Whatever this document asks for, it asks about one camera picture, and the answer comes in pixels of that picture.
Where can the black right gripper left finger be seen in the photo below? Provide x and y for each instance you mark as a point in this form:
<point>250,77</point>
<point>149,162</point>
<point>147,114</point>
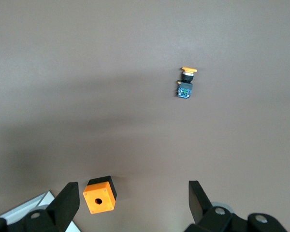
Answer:
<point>62,207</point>

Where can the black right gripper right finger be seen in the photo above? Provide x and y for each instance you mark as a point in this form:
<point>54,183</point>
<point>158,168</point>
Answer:
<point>200,205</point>

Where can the yellow mushroom push button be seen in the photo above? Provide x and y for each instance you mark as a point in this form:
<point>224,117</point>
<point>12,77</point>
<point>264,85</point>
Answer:
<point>184,90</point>

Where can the white drawer cabinet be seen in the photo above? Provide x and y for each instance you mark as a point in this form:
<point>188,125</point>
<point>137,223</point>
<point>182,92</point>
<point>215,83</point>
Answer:
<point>26,205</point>

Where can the orange box with hole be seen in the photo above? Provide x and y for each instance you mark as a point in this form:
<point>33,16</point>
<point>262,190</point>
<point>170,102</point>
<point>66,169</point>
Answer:
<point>96,191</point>

